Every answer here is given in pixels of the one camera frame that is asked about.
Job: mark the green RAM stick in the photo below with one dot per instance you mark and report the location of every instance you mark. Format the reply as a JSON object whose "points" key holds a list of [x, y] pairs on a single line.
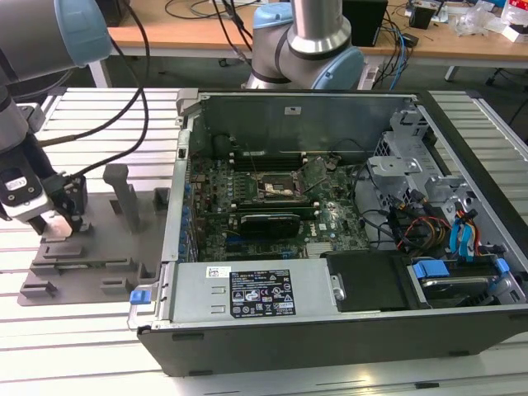
{"points": [[90, 265]]}

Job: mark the small black box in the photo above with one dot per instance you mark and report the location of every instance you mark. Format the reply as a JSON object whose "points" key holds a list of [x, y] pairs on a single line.
{"points": [[421, 18]]}

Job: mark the silver CPU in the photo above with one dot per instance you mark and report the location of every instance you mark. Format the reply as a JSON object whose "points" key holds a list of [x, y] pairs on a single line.
{"points": [[55, 226]]}

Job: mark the metal drive cage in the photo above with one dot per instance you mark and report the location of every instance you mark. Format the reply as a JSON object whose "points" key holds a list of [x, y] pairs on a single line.
{"points": [[392, 165]]}

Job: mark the long wooden desk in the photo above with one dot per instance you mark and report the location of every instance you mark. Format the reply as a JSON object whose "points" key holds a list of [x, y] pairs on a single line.
{"points": [[177, 39]]}

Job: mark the black graphics card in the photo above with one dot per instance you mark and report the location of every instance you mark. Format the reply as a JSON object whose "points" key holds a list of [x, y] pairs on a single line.
{"points": [[270, 226]]}

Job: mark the red and white package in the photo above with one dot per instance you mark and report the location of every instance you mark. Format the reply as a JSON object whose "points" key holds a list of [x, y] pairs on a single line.
{"points": [[517, 6]]}

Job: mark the blue case latch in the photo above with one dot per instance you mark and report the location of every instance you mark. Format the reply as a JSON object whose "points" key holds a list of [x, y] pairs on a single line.
{"points": [[139, 298]]}

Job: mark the white and black box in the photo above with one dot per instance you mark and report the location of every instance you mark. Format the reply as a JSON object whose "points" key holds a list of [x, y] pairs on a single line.
{"points": [[517, 33]]}

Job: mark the black plastic cover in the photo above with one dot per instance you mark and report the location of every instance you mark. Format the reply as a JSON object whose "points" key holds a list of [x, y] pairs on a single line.
{"points": [[367, 280]]}

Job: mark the silver hard disk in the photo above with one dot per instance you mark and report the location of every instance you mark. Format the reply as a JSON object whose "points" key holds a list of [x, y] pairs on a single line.
{"points": [[453, 284]]}

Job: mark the clear plastic bags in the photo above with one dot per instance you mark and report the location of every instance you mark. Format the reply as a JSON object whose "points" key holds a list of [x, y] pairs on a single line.
{"points": [[474, 20]]}

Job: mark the grey power supply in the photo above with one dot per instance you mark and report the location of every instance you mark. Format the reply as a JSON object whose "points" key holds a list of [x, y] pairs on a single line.
{"points": [[194, 297]]}

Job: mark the black PC case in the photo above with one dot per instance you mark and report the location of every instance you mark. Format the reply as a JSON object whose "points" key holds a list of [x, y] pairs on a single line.
{"points": [[288, 346]]}

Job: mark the dark RAM stick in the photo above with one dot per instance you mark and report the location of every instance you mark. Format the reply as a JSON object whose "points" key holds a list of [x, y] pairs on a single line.
{"points": [[307, 211]]}

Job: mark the small blue clip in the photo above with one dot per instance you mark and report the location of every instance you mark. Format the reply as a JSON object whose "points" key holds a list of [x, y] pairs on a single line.
{"points": [[503, 267]]}

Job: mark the large black box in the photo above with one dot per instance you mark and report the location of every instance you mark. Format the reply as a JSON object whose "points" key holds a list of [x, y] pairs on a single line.
{"points": [[119, 12]]}

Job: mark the black adapter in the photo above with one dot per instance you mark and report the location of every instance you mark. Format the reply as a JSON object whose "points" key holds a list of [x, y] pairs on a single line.
{"points": [[410, 39]]}

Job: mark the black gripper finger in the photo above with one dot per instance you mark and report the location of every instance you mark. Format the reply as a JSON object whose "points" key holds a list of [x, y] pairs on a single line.
{"points": [[38, 226], [78, 223]]}

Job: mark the green motherboard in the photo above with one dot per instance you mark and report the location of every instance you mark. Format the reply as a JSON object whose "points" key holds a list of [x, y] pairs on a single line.
{"points": [[334, 206]]}

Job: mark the white power strip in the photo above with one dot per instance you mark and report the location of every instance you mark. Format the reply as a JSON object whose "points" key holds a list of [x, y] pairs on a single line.
{"points": [[368, 78]]}

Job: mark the black RAM slot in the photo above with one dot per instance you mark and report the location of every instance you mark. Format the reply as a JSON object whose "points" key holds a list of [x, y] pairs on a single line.
{"points": [[268, 203], [239, 156], [241, 166]]}

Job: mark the grey parts rack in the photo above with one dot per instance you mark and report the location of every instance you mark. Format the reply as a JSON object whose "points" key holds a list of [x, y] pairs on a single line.
{"points": [[107, 243]]}

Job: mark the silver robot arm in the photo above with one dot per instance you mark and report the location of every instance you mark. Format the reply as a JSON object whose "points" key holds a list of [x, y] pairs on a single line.
{"points": [[41, 37]]}

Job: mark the grey case latch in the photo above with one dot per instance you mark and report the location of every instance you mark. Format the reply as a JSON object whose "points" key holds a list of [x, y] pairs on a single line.
{"points": [[185, 101]]}

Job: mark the black caster wheel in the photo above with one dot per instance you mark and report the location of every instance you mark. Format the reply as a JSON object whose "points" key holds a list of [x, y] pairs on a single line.
{"points": [[223, 62]]}

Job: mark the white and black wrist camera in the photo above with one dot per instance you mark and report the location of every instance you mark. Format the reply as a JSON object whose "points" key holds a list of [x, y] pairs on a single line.
{"points": [[24, 206]]}

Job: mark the black office chair base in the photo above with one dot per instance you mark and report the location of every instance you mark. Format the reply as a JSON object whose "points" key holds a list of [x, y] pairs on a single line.
{"points": [[493, 78]]}

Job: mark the round coin cell battery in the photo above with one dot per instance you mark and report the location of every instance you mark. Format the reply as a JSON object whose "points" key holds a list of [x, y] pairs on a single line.
{"points": [[331, 165]]}

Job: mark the CPU socket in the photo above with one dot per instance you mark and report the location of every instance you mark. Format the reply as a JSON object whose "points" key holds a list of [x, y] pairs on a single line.
{"points": [[274, 187]]}

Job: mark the small silver heatsink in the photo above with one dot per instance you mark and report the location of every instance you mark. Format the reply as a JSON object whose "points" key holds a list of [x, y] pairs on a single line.
{"points": [[319, 248]]}

